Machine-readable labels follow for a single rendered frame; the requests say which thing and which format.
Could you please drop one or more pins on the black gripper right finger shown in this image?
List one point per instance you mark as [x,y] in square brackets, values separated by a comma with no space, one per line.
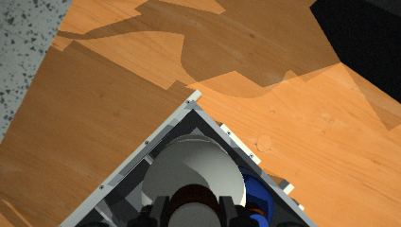
[236,215]

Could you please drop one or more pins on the white bottle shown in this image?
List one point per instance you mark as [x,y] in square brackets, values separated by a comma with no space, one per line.
[193,170]

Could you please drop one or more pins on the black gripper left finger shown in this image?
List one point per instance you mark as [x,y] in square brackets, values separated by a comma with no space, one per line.
[151,215]

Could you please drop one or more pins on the dark grey plastic crate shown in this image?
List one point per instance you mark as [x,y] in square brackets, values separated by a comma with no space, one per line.
[123,202]

